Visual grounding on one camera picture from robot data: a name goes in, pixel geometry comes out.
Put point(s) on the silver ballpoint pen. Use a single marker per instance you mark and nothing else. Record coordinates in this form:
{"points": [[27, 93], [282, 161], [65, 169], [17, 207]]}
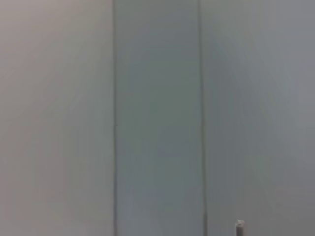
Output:
{"points": [[240, 228]]}

